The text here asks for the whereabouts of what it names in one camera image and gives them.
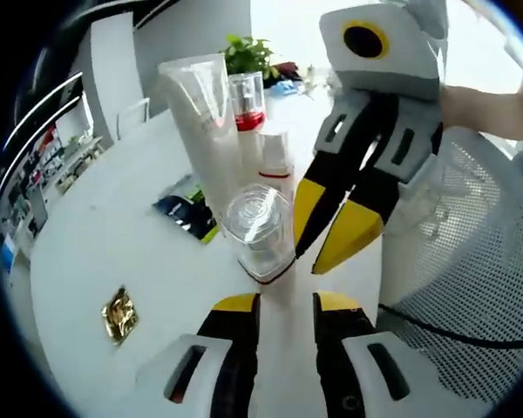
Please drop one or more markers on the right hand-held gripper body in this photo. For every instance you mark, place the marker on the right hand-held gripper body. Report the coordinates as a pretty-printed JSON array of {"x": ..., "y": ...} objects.
[{"x": 409, "y": 61}]

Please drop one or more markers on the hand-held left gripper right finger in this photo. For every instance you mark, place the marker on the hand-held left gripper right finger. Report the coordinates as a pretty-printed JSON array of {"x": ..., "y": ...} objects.
[{"x": 353, "y": 374}]

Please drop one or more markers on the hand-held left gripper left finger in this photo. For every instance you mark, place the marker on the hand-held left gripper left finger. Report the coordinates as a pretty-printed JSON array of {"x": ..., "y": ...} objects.
[{"x": 226, "y": 374}]

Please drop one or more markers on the gold foil skincare sachet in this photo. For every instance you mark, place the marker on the gold foil skincare sachet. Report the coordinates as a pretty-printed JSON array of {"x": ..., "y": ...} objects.
[{"x": 120, "y": 315}]

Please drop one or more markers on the white skincare tube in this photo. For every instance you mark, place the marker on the white skincare tube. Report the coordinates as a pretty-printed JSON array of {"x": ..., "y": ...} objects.
[{"x": 205, "y": 143}]

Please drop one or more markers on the red banded skincare bottle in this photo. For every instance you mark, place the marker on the red banded skincare bottle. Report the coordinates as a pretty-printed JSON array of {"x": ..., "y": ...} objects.
[{"x": 248, "y": 100}]

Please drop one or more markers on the green black skincare pouch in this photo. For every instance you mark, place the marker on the green black skincare pouch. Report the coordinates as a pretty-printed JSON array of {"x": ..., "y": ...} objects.
[{"x": 183, "y": 213}]

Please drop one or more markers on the blue storage box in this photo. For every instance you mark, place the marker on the blue storage box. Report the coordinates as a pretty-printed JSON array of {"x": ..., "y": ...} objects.
[{"x": 8, "y": 254}]

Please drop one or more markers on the blue crumpled cloth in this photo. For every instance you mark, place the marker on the blue crumpled cloth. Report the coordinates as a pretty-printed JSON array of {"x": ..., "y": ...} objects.
[{"x": 285, "y": 87}]

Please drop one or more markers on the dark red bag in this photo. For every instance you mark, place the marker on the dark red bag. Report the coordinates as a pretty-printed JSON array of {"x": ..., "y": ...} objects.
[{"x": 283, "y": 69}]

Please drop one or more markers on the potted green plant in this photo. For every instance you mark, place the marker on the potted green plant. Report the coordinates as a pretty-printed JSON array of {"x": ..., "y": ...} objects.
[{"x": 248, "y": 56}]

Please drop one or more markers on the white office chair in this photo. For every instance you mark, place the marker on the white office chair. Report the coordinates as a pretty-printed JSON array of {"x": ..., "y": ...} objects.
[{"x": 133, "y": 117}]

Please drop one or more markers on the white low shelf unit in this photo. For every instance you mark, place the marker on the white low shelf unit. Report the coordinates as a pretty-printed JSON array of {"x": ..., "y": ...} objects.
[{"x": 78, "y": 165}]

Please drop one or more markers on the store shelf with goods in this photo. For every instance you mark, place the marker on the store shelf with goods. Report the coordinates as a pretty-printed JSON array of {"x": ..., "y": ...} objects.
[{"x": 35, "y": 174}]

